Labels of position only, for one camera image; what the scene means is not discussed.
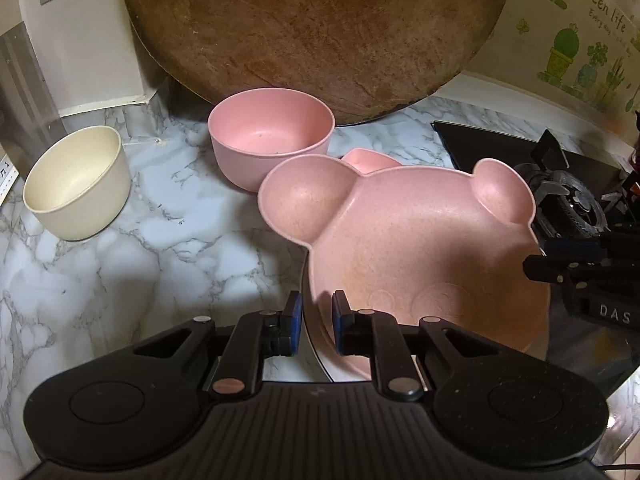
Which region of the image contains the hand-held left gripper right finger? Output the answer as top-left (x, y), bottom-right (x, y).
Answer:
top-left (331, 290), bottom-right (501, 403)

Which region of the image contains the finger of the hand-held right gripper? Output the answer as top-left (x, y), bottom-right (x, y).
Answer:
top-left (522, 254), bottom-right (640, 292)
top-left (541, 227), bottom-right (640, 262)

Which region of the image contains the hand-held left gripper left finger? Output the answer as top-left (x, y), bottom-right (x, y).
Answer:
top-left (131, 290), bottom-right (304, 401)

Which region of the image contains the pink bear-shaped plate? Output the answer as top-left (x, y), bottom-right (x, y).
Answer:
top-left (302, 148), bottom-right (551, 382)
top-left (257, 155), bottom-right (551, 357)

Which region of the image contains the pink bowl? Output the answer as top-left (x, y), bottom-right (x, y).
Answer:
top-left (207, 87), bottom-right (336, 195)

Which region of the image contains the cream bowl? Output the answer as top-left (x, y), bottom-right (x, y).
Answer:
top-left (22, 125), bottom-right (133, 242)

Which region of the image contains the gas stove burner with grate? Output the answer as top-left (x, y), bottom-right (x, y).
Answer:
top-left (515, 130), bottom-right (628, 241)

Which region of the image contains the black glass gas stove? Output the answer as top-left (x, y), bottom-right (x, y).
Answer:
top-left (431, 120), bottom-right (640, 411)

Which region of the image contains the round wooden cutting board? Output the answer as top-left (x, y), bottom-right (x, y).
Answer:
top-left (119, 0), bottom-right (513, 126)

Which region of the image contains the white marked strip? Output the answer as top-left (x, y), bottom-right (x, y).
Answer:
top-left (0, 155), bottom-right (20, 203)

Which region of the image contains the cactus wall sticker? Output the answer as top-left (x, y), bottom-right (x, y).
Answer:
top-left (470, 0), bottom-right (640, 116)

